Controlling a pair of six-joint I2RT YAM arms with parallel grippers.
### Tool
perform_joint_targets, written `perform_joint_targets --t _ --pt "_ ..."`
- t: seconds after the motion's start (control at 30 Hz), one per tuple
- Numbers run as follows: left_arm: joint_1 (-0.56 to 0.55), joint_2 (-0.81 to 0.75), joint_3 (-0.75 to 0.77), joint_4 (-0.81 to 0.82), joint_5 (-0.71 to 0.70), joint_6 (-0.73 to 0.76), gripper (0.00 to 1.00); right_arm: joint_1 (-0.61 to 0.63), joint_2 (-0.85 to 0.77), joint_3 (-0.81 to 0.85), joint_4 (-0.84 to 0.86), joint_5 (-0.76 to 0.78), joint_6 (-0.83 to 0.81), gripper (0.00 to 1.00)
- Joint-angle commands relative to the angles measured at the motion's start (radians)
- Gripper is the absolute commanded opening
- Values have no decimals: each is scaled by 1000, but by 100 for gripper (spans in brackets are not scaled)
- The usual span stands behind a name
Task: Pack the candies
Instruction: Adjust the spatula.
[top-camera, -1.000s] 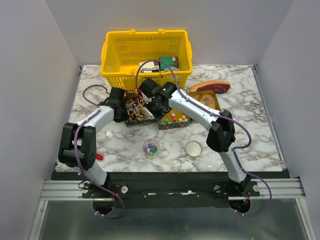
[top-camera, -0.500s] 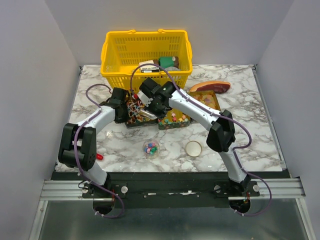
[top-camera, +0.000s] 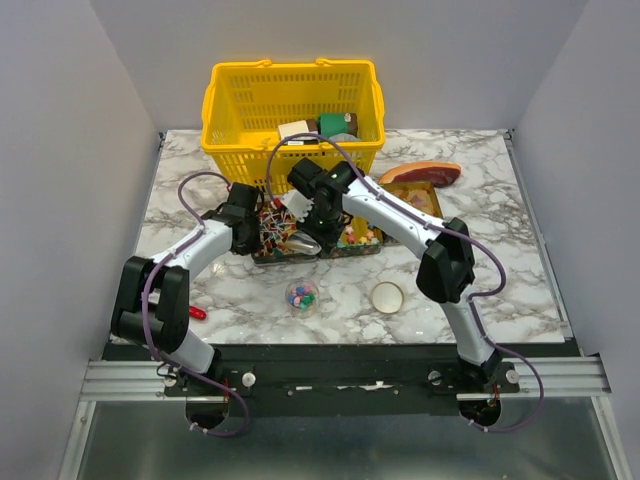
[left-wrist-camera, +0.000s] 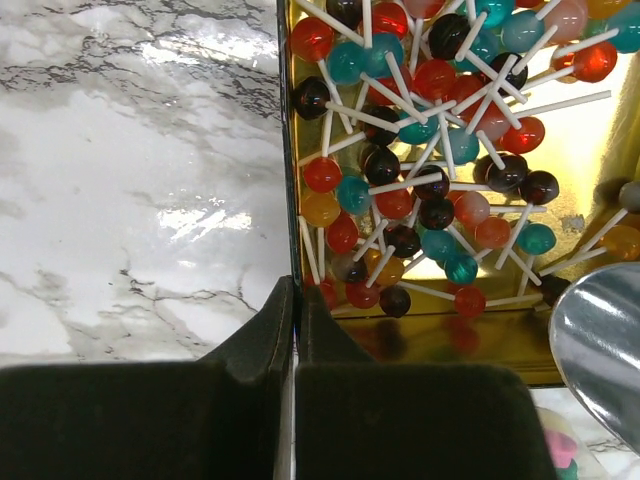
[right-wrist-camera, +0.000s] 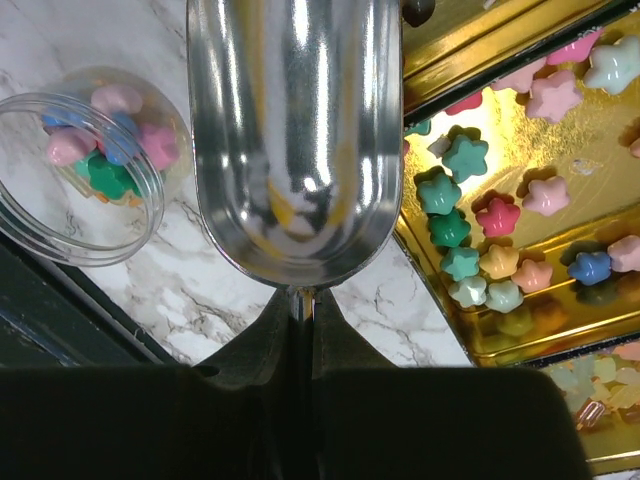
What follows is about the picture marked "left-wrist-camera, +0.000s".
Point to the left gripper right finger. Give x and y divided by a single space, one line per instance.
356 418

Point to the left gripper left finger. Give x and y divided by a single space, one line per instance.
223 416

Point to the metal scoop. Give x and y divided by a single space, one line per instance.
594 341

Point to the tin of lollipops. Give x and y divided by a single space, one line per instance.
455 165

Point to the clear glass jar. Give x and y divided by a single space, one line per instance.
571 458

